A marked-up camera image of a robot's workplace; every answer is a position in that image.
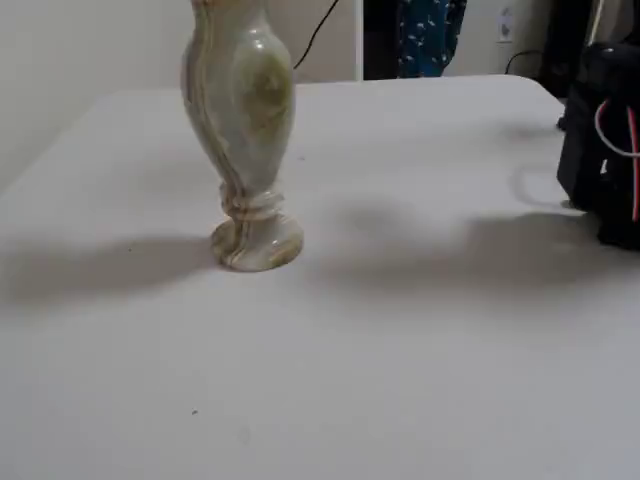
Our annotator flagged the blue patterned garment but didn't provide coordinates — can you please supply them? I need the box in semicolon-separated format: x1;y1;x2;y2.
397;0;469;80

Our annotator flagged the onyx marble stone vase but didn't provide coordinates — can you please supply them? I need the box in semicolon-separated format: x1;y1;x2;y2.
180;0;305;272

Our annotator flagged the black power cord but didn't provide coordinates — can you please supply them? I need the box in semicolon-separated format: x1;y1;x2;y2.
503;48;545;81

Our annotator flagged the white wall outlet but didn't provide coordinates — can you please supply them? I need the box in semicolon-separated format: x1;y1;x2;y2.
495;6;517;45

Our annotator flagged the white wire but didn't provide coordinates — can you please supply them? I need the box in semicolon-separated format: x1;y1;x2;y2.
597;99;640;159

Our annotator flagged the thin black cable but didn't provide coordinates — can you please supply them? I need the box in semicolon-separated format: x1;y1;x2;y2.
292;0;342;71

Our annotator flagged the white door frame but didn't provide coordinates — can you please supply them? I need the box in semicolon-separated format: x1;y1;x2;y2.
353;0;366;82

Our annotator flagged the red wire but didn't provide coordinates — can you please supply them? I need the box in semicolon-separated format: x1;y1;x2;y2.
594;98;640;222

